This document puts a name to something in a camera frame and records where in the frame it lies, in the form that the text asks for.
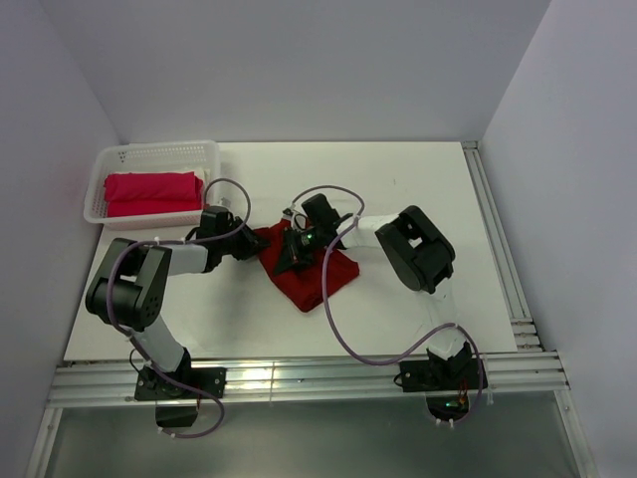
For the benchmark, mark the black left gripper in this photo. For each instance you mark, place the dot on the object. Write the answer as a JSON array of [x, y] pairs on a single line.
[[252, 244]]

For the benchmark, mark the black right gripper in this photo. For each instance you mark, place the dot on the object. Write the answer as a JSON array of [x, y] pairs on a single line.
[[292, 256]]

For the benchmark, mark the dark red t shirt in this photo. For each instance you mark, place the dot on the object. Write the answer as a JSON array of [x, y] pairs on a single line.
[[303, 287]]

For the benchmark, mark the white perforated plastic basket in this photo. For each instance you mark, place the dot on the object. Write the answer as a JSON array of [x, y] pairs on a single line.
[[181, 156]]

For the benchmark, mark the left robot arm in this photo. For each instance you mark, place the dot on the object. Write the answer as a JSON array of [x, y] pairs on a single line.
[[127, 292]]

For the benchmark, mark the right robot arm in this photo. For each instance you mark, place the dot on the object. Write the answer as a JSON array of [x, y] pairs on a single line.
[[418, 252]]

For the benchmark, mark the white folded cloth in basket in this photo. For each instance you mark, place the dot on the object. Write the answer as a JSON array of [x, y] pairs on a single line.
[[204, 175]]

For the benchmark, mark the pink rolled t shirt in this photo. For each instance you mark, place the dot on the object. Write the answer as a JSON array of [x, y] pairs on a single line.
[[133, 194]]

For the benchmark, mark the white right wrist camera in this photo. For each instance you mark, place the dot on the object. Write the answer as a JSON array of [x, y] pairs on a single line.
[[298, 219]]

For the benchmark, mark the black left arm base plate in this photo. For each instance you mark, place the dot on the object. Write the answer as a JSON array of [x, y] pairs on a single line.
[[151, 387]]

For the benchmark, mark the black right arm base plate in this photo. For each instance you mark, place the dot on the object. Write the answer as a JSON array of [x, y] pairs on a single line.
[[423, 376]]

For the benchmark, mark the aluminium frame rail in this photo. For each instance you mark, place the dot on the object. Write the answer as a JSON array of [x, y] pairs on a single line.
[[530, 369]]

